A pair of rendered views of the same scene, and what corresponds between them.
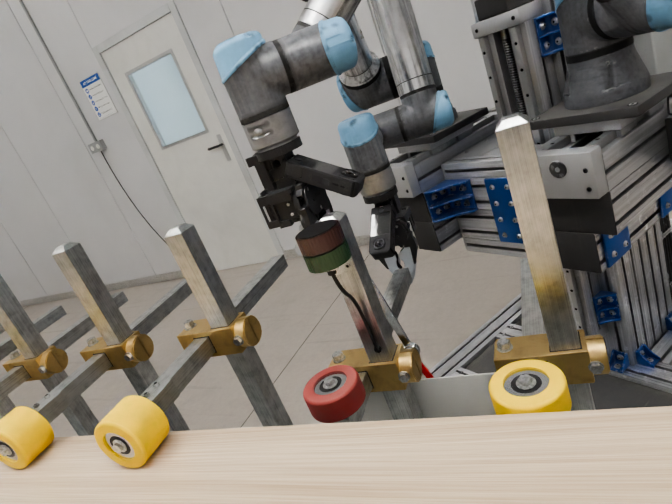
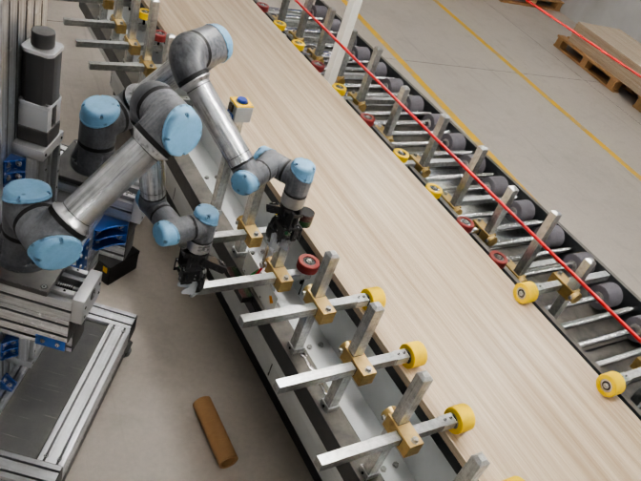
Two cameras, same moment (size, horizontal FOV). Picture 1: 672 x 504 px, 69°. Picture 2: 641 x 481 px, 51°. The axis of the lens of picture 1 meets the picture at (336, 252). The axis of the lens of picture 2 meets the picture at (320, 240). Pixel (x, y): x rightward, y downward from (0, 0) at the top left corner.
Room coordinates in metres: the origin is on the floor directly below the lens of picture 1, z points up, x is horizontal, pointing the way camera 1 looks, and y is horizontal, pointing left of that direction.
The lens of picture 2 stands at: (2.32, 0.79, 2.39)
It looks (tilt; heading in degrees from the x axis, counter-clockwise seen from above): 36 degrees down; 202
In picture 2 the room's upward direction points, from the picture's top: 21 degrees clockwise
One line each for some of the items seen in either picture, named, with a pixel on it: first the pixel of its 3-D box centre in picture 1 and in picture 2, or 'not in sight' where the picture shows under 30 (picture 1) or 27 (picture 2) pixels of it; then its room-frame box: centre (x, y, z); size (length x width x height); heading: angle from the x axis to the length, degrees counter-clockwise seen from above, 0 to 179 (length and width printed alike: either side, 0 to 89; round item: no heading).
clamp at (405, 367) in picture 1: (374, 370); (278, 273); (0.65, 0.01, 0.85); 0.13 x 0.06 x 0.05; 63
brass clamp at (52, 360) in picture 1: (37, 363); (401, 430); (0.99, 0.68, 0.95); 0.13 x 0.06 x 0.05; 63
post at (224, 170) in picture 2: not in sight; (225, 166); (0.41, -0.47, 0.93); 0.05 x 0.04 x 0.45; 63
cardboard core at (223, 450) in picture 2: not in sight; (215, 430); (0.77, 0.03, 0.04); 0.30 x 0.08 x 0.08; 63
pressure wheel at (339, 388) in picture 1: (343, 413); (305, 271); (0.57, 0.07, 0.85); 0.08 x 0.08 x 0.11
